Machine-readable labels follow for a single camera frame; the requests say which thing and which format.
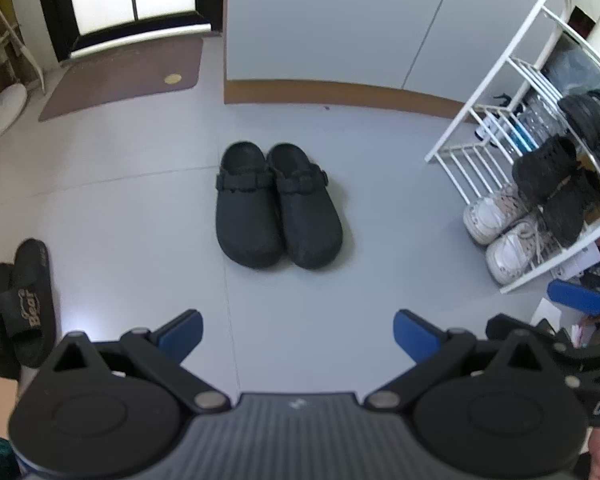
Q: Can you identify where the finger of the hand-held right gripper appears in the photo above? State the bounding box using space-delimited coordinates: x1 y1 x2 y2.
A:
547 280 600 317
485 312 573 358

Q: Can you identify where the white curved pipe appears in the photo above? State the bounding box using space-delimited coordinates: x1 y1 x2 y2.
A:
0 0 47 92

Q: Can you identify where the white lace-up sneaker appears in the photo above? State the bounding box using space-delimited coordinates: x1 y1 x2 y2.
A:
462 182 531 246
485 214 557 287

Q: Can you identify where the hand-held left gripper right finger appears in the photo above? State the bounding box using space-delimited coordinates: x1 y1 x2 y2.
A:
364 310 551 411

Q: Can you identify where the black lace-up sneaker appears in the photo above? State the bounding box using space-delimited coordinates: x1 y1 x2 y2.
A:
511 135 579 206
542 167 600 249

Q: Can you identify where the black framed glass door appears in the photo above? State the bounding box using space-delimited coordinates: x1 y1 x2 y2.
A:
32 0 228 61

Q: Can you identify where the white wire shoe rack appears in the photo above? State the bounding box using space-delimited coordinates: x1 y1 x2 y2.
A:
424 0 600 295

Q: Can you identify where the dark grey buckle clog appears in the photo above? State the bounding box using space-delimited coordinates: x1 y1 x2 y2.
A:
266 143 345 270
215 141 287 270

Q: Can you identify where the clear plastic water bottle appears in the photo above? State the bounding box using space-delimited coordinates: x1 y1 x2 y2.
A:
515 94 561 153

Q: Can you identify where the dark brown labelled bottle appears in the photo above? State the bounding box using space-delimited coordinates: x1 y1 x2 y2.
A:
474 107 503 142

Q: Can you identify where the white paper sheet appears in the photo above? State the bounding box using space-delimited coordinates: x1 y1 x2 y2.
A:
529 297 565 331

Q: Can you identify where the brown door mat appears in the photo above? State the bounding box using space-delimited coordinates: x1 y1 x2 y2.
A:
37 36 204 122

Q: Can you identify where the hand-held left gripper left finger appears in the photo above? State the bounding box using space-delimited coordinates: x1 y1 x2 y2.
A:
52 309 231 413

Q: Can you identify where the white fan stand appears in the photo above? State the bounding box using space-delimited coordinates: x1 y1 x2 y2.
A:
0 0 29 142

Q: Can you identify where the grey plastic bag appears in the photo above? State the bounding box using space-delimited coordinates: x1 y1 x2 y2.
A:
542 35 600 101

